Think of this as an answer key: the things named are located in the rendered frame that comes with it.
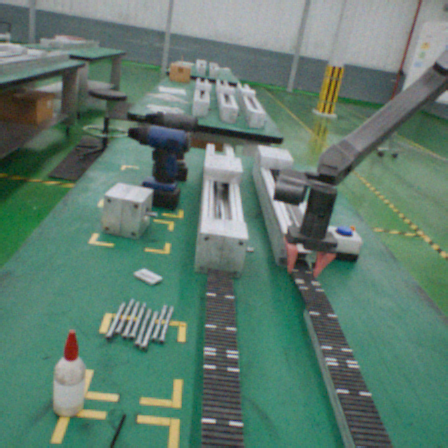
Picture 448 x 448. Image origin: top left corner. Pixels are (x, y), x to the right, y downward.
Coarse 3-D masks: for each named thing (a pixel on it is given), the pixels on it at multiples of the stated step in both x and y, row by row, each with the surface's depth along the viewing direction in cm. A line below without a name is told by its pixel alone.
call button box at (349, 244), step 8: (336, 232) 118; (344, 240) 115; (352, 240) 115; (360, 240) 115; (336, 248) 116; (344, 248) 116; (352, 248) 116; (336, 256) 116; (344, 256) 116; (352, 256) 116
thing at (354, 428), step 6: (348, 426) 60; (354, 426) 60; (360, 426) 60; (366, 426) 60; (372, 426) 60; (378, 426) 60; (384, 426) 61; (354, 432) 59; (360, 432) 59; (366, 432) 59; (372, 432) 59; (378, 432) 59; (384, 432) 60
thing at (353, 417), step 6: (348, 414) 62; (354, 414) 62; (360, 414) 62; (366, 414) 62; (372, 414) 62; (348, 420) 61; (354, 420) 61; (360, 420) 61; (366, 420) 61; (372, 420) 61; (378, 420) 61
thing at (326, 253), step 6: (306, 246) 97; (312, 246) 97; (318, 246) 97; (324, 246) 97; (330, 246) 100; (318, 252) 103; (324, 252) 99; (330, 252) 97; (318, 258) 103; (324, 258) 98; (330, 258) 98; (318, 264) 103; (324, 264) 99; (318, 270) 101
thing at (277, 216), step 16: (256, 160) 177; (256, 176) 167; (272, 176) 160; (272, 192) 132; (272, 208) 124; (288, 208) 130; (304, 208) 124; (272, 224) 121; (288, 224) 110; (272, 240) 117; (304, 256) 108
